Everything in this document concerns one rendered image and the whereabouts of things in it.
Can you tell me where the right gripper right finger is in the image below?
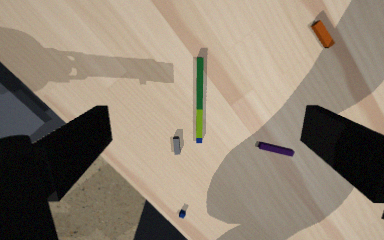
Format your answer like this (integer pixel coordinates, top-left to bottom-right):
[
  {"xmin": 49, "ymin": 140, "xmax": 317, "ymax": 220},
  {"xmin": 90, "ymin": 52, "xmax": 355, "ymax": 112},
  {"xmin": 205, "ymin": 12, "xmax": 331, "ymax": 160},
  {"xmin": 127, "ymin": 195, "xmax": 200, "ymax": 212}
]
[{"xmin": 300, "ymin": 105, "xmax": 384, "ymax": 203}]

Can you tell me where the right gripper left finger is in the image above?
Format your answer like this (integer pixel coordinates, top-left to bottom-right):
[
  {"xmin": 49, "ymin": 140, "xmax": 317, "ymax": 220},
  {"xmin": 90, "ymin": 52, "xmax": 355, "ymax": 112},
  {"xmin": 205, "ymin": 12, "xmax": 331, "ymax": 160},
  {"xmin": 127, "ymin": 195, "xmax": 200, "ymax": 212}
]
[{"xmin": 0, "ymin": 105, "xmax": 113, "ymax": 240}]

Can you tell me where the purple rod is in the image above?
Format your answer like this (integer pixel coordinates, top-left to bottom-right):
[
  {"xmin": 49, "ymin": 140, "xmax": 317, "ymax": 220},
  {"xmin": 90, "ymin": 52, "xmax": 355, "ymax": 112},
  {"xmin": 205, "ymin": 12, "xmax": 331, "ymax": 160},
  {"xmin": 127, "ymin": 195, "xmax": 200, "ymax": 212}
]
[{"xmin": 258, "ymin": 142, "xmax": 294, "ymax": 157}]

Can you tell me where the orange rectangular block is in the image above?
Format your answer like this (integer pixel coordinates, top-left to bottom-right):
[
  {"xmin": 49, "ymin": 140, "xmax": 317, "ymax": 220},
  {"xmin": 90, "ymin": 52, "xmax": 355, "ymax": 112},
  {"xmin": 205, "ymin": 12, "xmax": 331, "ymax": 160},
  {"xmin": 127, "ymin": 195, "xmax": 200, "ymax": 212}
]
[{"xmin": 311, "ymin": 20, "xmax": 335, "ymax": 48}]

